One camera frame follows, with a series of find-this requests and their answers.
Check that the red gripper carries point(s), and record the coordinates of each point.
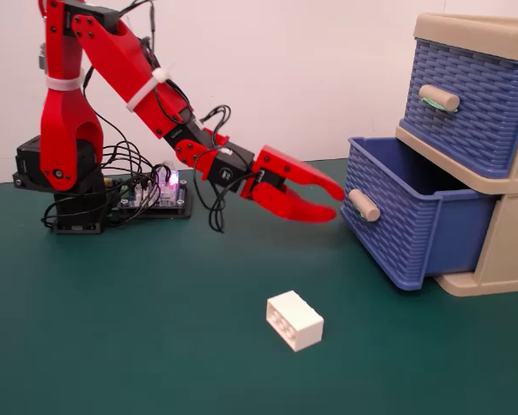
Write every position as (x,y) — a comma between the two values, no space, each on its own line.
(280,162)

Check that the white toy building brick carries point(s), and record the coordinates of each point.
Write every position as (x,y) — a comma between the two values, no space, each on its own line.
(299,322)

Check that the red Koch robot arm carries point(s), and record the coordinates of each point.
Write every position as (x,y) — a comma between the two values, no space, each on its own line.
(111,52)

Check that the beige plastic drawer cabinet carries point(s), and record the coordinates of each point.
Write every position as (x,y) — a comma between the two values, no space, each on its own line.
(513,242)

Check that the black controller circuit board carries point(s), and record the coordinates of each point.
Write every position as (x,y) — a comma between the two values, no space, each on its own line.
(168,190)

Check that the long white zip tie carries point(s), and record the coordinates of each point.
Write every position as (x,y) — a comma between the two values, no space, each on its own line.
(142,93)

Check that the dark green table mat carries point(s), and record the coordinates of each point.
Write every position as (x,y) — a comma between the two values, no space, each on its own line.
(155,324)

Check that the short white zip tie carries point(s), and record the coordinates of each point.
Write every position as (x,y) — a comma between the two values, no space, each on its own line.
(64,84)

